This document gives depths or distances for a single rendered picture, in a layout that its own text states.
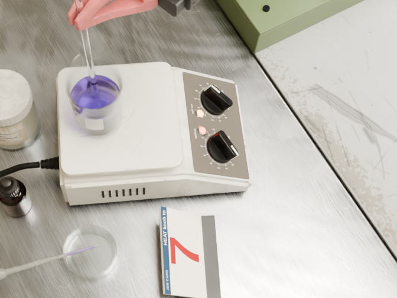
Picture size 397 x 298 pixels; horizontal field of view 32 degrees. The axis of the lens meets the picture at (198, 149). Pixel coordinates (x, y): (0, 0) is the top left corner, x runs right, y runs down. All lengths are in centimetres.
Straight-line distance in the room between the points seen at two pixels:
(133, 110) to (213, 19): 21
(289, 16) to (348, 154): 17
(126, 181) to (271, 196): 17
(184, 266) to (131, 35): 30
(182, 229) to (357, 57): 32
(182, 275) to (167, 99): 18
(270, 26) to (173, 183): 23
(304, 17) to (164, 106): 23
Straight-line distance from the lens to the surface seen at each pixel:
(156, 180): 70
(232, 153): 72
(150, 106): 71
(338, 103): 84
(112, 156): 68
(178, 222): 73
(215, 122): 75
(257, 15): 82
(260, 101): 82
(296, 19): 84
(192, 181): 71
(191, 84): 75
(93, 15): 57
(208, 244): 74
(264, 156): 79
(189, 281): 72
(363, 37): 90
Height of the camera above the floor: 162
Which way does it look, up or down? 66 degrees down
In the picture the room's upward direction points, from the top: 11 degrees clockwise
